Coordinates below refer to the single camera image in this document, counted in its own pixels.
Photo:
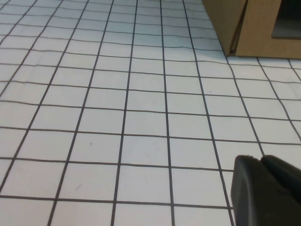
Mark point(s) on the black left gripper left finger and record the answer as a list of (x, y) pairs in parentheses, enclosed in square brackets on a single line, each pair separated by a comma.
[(251, 193)]

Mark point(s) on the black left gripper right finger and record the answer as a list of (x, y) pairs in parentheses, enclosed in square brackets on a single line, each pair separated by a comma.
[(291, 188)]

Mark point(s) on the brown cardboard box shell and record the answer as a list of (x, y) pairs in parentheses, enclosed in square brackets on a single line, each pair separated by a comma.
[(223, 21)]

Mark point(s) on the white grid tablecloth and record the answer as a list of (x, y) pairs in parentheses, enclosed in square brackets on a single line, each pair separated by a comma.
[(117, 117)]

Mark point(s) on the brown cardboard drawer with window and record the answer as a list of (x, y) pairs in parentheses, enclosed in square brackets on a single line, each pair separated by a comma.
[(258, 28)]

